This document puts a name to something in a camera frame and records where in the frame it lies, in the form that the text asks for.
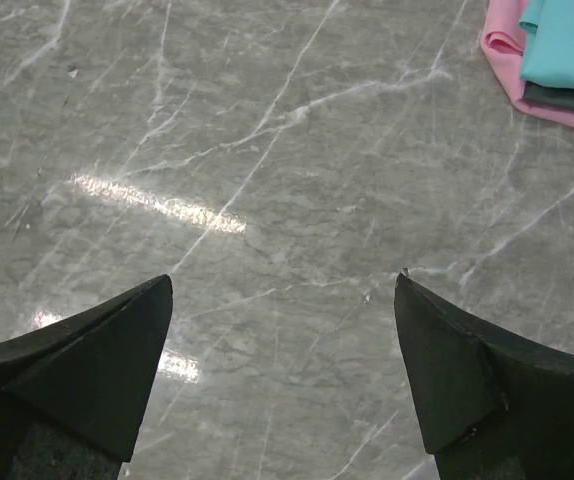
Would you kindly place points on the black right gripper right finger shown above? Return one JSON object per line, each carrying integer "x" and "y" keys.
{"x": 490, "y": 404}

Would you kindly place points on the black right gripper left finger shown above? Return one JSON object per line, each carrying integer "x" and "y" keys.
{"x": 73, "y": 394}

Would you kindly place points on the dark grey folded t shirt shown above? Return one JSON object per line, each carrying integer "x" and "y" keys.
{"x": 560, "y": 98}

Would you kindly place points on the pink folded t shirt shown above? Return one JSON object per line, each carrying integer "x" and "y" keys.
{"x": 503, "y": 43}

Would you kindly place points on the turquoise folded t shirt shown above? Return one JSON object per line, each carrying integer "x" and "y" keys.
{"x": 548, "y": 58}

